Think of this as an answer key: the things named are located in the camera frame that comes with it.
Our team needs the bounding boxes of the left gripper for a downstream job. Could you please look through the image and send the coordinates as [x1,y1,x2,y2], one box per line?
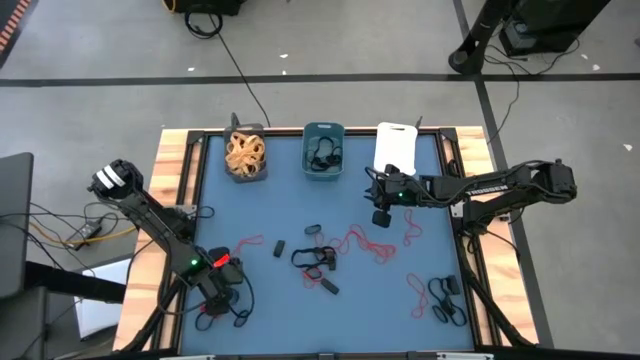
[198,245,247,317]

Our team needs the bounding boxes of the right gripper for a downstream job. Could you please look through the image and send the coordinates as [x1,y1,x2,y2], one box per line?
[364,163,419,230]

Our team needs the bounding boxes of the white plastic basket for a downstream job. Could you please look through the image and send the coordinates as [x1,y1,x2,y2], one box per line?
[372,121,419,177]

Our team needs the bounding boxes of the teal plastic basket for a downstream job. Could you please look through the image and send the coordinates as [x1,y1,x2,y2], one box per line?
[300,121,346,182]

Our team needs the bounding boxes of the white box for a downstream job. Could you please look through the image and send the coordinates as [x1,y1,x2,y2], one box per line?
[73,257,133,341]

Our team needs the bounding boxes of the translucent grey basket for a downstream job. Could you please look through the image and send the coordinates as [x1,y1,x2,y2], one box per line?
[222,122,269,184]

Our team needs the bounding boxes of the black power adapter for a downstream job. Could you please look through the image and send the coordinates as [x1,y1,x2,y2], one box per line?
[63,221,104,245]

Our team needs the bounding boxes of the black pole base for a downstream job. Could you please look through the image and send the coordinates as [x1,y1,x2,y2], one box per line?
[447,0,519,77]

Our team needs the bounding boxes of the black flat monitor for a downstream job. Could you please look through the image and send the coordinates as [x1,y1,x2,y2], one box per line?
[0,151,35,301]

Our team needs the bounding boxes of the black equipment box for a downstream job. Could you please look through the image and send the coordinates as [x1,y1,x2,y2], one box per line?
[498,0,612,57]

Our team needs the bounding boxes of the black floor box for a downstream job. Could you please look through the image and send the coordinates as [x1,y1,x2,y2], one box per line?
[162,0,247,16]

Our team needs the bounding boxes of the black orange striped mat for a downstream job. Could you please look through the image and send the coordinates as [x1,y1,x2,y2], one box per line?
[0,0,32,54]

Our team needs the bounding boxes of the black table frame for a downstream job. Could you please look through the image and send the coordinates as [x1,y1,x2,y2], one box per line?
[112,125,541,360]

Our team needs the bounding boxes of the yellow floor cable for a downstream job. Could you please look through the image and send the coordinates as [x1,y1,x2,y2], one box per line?
[28,219,139,250]

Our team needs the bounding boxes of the black floor cables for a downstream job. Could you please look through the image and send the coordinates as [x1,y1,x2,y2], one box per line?
[482,37,582,146]
[0,199,139,251]

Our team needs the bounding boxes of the black coiled floor cable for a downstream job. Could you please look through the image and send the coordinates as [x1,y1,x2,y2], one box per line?
[183,5,274,130]

